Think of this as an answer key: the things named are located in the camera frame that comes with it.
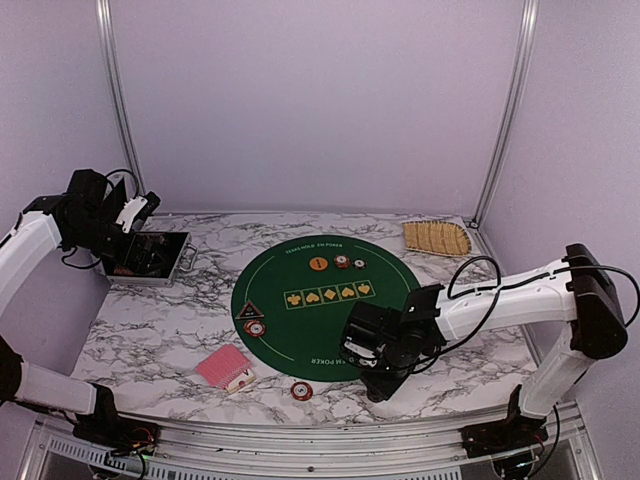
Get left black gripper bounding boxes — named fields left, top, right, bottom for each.
left=65, top=215, right=169, bottom=275

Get dark chips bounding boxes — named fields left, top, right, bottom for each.
left=353, top=258, right=367, bottom=269

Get red poker chips moved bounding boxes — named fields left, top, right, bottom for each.
left=334, top=255, right=350, bottom=269

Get orange big blind button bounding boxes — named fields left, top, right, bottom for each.
left=309, top=257, right=329, bottom=271

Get red poker chip stack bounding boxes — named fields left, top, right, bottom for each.
left=290, top=381, right=313, bottom=401

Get black triangular all-in button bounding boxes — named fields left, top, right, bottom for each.
left=234, top=301, right=264, bottom=321

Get pink playing card deck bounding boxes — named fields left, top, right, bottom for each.
left=196, top=344, right=251, bottom=389

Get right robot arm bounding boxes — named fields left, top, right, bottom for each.
left=340, top=244, right=630, bottom=448

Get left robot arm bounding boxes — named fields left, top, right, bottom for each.
left=1, top=169, right=160, bottom=445

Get aluminium poker chip case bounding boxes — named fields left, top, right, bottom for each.
left=101, top=231, right=198, bottom=287

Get woven bamboo tray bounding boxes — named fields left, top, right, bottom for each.
left=402, top=220, right=472, bottom=257

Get round green poker mat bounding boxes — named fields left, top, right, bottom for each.
left=231, top=235, right=419, bottom=382

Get white red card box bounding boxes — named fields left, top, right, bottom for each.
left=225, top=368, right=256, bottom=394

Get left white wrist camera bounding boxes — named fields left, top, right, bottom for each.
left=115, top=191, right=161, bottom=234

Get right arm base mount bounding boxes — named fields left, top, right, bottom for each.
left=460, top=421, right=549, bottom=458

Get front aluminium rail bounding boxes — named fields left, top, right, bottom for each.
left=29, top=399, right=601, bottom=480

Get left aluminium frame post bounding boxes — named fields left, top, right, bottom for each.
left=95, top=0, right=147, bottom=194

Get aluminium frame post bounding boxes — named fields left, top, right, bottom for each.
left=470, top=0, right=540, bottom=229
left=95, top=0, right=147, bottom=194

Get right aluminium frame post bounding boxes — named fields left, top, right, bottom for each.
left=470, top=0, right=540, bottom=229

